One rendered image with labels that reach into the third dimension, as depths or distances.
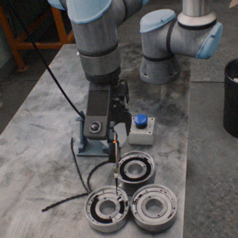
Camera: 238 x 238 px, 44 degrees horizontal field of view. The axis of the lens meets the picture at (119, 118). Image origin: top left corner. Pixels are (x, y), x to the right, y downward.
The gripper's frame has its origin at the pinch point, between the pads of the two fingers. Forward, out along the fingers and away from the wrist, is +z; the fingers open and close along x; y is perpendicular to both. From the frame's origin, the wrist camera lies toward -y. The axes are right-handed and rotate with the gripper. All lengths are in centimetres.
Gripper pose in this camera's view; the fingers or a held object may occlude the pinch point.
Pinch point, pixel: (114, 146)
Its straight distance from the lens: 69.2
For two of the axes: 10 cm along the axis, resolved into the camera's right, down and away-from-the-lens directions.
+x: -9.8, -0.1, 2.0
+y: 1.5, -6.7, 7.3
